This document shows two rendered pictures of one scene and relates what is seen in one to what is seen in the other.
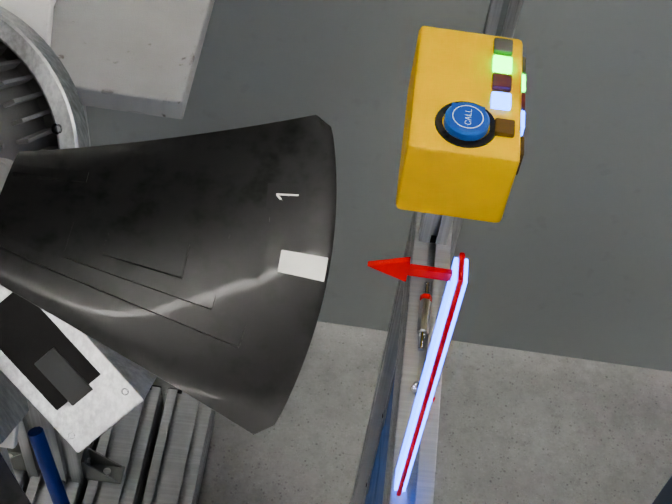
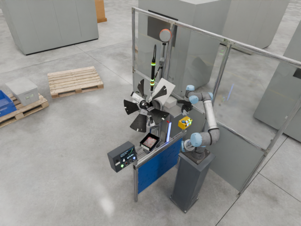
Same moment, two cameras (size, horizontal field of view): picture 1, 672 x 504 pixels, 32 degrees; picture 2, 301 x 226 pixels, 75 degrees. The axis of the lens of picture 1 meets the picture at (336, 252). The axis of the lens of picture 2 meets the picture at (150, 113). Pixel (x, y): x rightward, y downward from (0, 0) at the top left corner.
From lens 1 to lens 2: 175 cm
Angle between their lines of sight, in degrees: 34
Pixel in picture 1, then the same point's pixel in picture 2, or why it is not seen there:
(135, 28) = (175, 110)
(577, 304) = not seen: hidden behind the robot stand
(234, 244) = (161, 116)
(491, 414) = not seen: hidden behind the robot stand
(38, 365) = (151, 120)
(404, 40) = (197, 123)
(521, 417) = not seen: hidden behind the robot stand
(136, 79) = (172, 114)
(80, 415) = (151, 124)
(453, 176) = (181, 124)
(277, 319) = (160, 120)
